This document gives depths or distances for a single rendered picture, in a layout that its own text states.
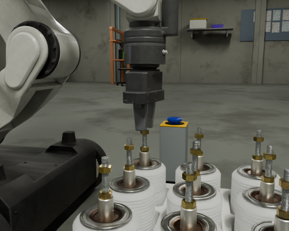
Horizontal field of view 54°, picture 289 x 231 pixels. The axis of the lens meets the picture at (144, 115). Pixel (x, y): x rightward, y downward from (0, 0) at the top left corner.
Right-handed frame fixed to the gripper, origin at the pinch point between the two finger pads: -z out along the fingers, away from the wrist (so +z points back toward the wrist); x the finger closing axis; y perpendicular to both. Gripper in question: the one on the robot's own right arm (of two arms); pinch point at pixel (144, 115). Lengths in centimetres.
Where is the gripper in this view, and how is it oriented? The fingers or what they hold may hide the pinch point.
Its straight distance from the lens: 62.2
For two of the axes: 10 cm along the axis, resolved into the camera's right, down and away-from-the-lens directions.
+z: 0.0, -9.9, -1.6
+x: -4.5, 1.4, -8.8
